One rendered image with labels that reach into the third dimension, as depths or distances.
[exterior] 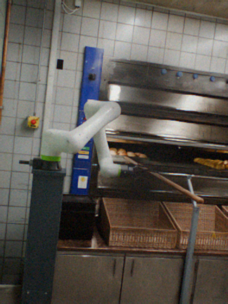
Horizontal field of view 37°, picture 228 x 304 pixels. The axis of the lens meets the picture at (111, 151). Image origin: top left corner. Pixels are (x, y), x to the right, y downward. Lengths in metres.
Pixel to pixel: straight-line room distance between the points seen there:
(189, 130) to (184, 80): 0.46
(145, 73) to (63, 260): 1.74
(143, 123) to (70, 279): 1.46
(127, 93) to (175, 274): 1.57
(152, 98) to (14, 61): 1.23
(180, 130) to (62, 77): 1.18
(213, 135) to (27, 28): 1.92
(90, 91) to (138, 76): 0.47
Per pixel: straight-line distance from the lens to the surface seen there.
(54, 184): 2.09
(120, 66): 3.12
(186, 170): 3.32
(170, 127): 3.22
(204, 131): 3.36
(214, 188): 3.48
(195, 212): 2.76
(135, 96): 3.11
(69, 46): 3.06
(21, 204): 3.11
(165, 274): 2.92
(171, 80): 3.25
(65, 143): 1.97
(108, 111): 2.20
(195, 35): 3.38
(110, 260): 2.74
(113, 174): 2.43
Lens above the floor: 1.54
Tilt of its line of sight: 5 degrees down
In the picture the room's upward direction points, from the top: 7 degrees clockwise
